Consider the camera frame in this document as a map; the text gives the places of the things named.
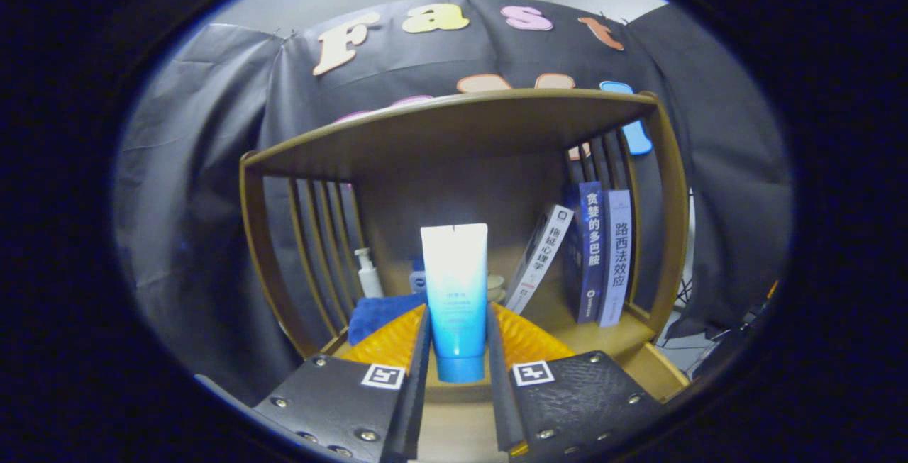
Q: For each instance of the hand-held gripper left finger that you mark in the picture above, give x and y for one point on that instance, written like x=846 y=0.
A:
x=417 y=392

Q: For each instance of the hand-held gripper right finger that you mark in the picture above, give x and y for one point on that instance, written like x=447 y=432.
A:
x=499 y=392

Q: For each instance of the white and blue tube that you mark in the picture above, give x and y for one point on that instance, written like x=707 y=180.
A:
x=454 y=293

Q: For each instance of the wooden cabinet with shelf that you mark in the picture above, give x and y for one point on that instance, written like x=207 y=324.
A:
x=454 y=137

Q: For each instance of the blue rolled towel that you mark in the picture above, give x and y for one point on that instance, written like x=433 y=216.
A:
x=376 y=310

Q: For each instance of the beige lidded ceramic cup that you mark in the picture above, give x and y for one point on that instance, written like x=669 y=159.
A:
x=496 y=289

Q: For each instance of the small white bottle blue cap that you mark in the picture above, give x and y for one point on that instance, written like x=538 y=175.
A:
x=416 y=280

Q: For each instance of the white pump bottle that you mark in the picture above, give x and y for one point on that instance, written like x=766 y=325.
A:
x=369 y=279

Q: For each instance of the white book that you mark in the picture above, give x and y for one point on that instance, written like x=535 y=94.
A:
x=540 y=257

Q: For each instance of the dark blue book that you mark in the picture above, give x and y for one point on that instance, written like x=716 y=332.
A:
x=589 y=250

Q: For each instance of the lavender book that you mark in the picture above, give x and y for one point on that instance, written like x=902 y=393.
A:
x=617 y=257

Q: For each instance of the black tripod stand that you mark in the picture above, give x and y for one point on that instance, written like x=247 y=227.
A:
x=684 y=291

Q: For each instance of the black backdrop cloth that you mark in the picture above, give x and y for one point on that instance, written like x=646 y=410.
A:
x=191 y=201

